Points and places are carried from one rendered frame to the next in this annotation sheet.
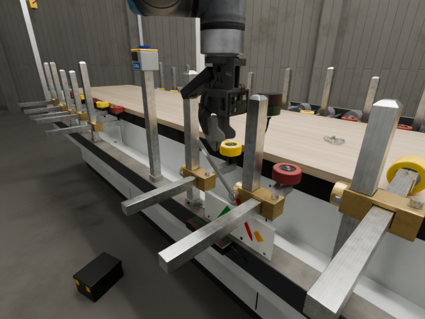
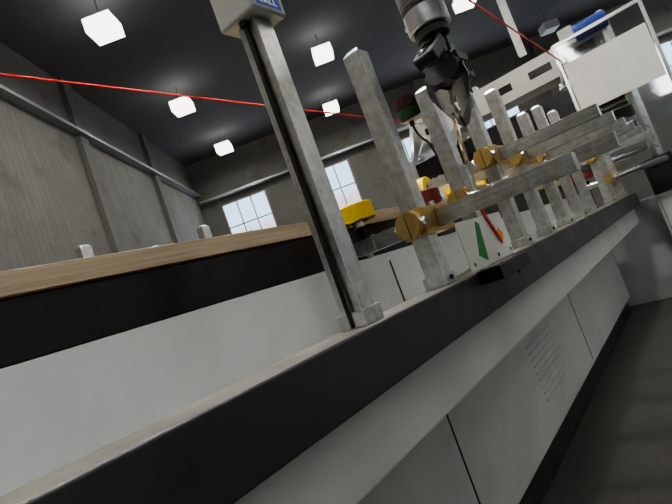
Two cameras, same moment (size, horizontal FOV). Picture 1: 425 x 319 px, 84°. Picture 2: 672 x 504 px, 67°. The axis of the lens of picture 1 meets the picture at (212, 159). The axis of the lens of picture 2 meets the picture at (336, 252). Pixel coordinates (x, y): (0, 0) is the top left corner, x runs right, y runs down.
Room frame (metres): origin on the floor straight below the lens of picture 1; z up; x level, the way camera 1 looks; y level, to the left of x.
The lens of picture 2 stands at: (1.05, 0.93, 0.76)
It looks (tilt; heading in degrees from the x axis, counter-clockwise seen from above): 4 degrees up; 260
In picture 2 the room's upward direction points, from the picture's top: 20 degrees counter-clockwise
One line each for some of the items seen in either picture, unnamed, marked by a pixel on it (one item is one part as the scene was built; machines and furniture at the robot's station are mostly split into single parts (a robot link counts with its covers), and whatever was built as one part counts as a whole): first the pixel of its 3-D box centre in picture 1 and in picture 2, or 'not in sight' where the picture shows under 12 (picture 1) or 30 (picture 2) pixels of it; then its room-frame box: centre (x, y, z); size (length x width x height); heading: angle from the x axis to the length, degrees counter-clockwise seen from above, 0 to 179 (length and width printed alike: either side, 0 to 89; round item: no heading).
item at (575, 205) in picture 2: not in sight; (558, 164); (-0.17, -0.79, 0.92); 0.04 x 0.04 x 0.48; 44
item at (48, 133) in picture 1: (87, 128); not in sight; (1.40, 0.77, 0.80); 0.44 x 0.03 x 0.04; 134
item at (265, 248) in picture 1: (234, 222); (487, 238); (0.56, -0.07, 0.75); 0.26 x 0.01 x 0.10; 44
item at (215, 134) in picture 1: (216, 135); (467, 101); (0.52, -0.01, 1.03); 0.06 x 0.03 x 0.09; 44
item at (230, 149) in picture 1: (230, 157); (360, 230); (0.81, -0.07, 0.85); 0.08 x 0.08 x 0.11
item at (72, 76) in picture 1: (78, 107); not in sight; (1.64, 0.93, 0.88); 0.04 x 0.04 x 0.48; 44
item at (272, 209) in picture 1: (257, 198); (468, 200); (0.54, -0.12, 0.85); 0.14 x 0.06 x 0.05; 44
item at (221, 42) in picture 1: (222, 45); (426, 23); (0.54, -0.02, 1.21); 0.10 x 0.09 x 0.05; 134
